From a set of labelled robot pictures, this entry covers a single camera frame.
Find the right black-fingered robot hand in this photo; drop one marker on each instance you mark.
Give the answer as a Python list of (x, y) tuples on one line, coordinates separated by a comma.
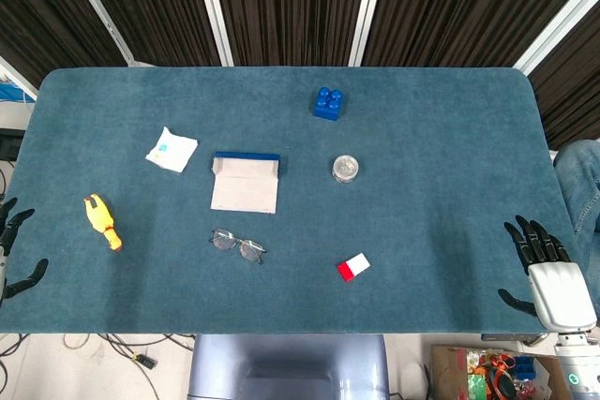
[(558, 292)]

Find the left black-fingered robot hand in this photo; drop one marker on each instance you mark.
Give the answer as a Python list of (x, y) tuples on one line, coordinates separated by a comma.
[(11, 226)]

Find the wire-rimmed eyeglasses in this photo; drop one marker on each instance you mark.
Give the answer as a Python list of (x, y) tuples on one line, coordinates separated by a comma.
[(224, 241)]

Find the blue glasses case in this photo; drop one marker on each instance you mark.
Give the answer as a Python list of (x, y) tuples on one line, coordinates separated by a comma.
[(244, 194)]

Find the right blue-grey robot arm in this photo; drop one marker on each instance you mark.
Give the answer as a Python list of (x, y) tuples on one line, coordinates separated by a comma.
[(579, 367)]

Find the cardboard box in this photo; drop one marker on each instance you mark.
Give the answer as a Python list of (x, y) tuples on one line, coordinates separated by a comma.
[(450, 372)]

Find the small blue plastic bin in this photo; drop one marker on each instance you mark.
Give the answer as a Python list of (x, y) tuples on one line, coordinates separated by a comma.
[(525, 367)]

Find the yellow rubber chicken toy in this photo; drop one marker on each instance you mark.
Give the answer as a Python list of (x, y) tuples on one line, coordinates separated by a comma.
[(100, 222)]

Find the person's leg in jeans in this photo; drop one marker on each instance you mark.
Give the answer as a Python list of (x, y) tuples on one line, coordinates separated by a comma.
[(581, 175)]

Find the green packet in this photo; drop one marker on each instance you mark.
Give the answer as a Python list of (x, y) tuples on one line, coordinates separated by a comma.
[(479, 385)]

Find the blue plastic tray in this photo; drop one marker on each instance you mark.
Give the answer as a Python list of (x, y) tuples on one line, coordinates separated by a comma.
[(11, 91)]

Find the teal table cloth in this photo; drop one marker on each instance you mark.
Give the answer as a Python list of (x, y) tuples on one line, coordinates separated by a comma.
[(422, 184)]

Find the white tissue packet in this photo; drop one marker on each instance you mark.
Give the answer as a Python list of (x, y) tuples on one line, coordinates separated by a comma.
[(171, 151)]

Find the small black floor device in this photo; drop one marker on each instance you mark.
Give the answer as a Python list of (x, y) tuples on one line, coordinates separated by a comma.
[(147, 362)]

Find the red and white block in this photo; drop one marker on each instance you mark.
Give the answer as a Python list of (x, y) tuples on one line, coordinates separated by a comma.
[(354, 267)]

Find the dark brown curtain panel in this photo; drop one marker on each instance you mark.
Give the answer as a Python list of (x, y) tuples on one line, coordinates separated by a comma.
[(459, 2), (154, 2), (574, 86), (290, 2), (33, 6)]

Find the clear round jar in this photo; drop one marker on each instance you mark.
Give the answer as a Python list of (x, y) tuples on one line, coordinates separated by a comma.
[(346, 168)]

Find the blue-grey robot torso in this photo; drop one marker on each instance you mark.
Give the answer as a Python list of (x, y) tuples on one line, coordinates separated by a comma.
[(288, 367)]

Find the blue building block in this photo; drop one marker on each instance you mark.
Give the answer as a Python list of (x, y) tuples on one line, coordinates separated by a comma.
[(328, 105)]

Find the grey metal table bracket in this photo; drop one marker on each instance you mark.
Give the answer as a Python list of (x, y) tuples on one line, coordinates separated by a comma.
[(506, 337)]

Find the white partition post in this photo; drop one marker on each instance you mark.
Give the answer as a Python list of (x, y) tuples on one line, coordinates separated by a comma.
[(16, 77), (368, 6), (96, 6), (558, 25), (213, 6)]

